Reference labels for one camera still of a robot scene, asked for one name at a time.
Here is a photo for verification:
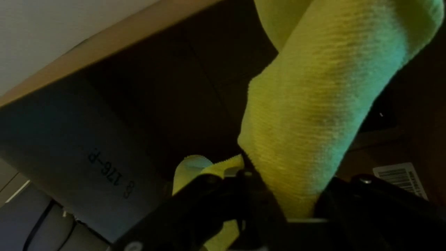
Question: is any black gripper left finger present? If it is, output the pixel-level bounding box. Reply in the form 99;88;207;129
111;168;290;251

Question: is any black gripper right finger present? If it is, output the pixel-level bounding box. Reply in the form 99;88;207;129
314;174;446;251

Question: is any yellow microfibre towel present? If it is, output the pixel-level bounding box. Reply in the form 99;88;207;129
172;0;445;251

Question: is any open brown cardboard box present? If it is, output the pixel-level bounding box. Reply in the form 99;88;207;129
0;0;446;245

